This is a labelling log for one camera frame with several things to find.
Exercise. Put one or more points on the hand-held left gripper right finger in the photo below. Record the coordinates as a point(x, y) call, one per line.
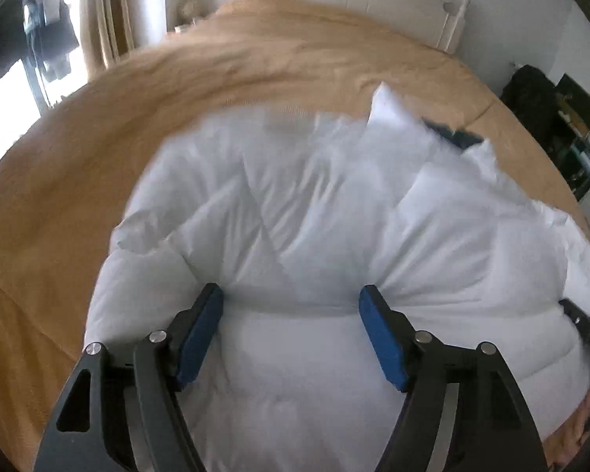
point(381, 341)

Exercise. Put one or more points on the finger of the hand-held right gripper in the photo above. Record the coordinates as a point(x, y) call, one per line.
point(573, 312)

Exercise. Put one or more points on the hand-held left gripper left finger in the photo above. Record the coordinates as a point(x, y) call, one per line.
point(201, 337)

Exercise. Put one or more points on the white puffer jacket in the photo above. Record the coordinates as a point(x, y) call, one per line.
point(324, 216)

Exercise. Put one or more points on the dark hanging clothes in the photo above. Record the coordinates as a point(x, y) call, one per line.
point(49, 24)

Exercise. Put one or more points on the cluttered shelf unit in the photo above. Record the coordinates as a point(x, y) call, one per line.
point(582, 157)

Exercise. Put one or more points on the black monitor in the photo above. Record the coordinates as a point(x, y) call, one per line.
point(580, 101)

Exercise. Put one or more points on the black backpack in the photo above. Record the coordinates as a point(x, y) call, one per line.
point(531, 103)

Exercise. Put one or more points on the bed with tan blanket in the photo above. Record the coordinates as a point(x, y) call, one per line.
point(152, 108)

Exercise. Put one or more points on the small bedside lamp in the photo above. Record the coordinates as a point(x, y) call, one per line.
point(187, 12)

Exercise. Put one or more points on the beige curtain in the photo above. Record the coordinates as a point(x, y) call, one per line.
point(108, 10)

